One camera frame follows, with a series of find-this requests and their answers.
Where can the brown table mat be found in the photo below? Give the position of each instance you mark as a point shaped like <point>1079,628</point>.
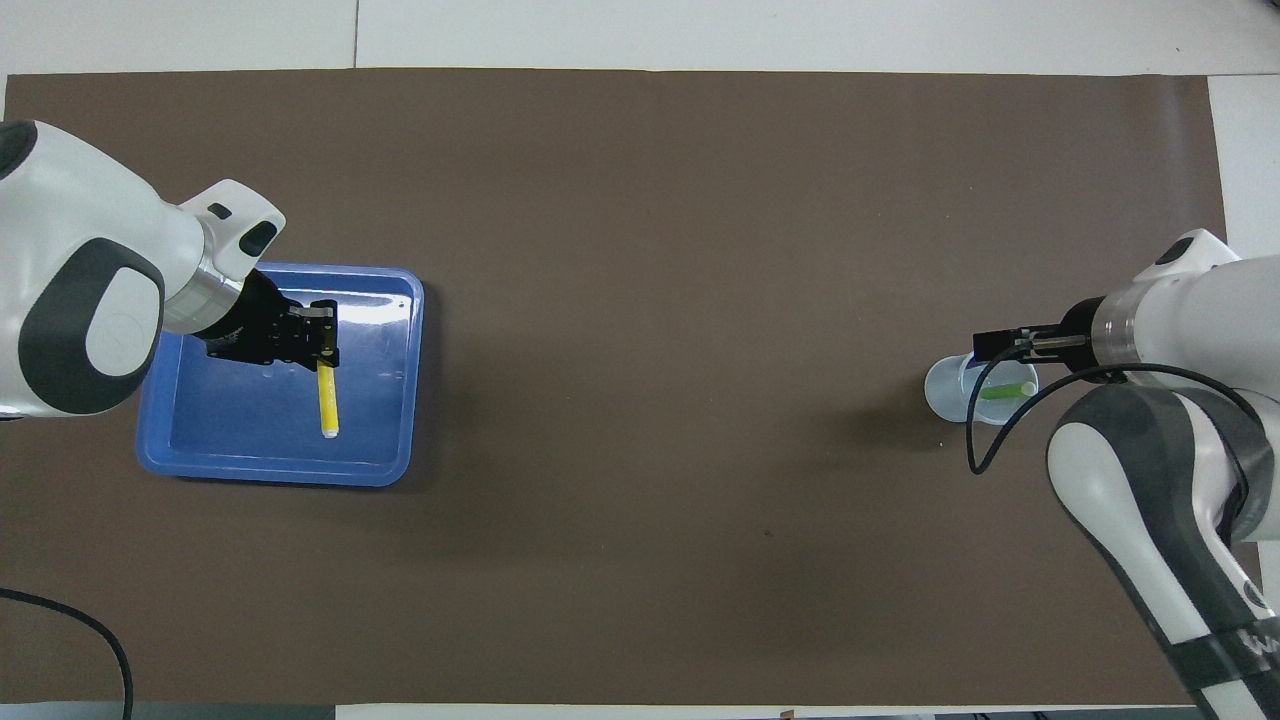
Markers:
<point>640,250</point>

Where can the green highlighter pen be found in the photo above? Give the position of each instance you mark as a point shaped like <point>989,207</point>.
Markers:
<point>1005,391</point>

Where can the blue plastic tray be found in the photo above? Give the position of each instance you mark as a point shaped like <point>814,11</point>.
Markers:
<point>250,430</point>

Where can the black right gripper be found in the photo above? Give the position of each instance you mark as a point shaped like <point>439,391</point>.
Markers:
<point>1080,325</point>

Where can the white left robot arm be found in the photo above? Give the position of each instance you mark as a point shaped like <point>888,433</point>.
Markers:
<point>90,230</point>

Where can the translucent plastic cup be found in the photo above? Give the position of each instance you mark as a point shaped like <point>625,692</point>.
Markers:
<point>942,395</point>

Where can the yellow highlighter pen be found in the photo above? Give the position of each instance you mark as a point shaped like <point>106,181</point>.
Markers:
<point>328,405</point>

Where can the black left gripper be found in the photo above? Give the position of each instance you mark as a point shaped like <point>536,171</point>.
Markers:
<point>250,325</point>

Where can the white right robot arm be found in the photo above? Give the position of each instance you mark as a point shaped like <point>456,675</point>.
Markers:
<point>1200,310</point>

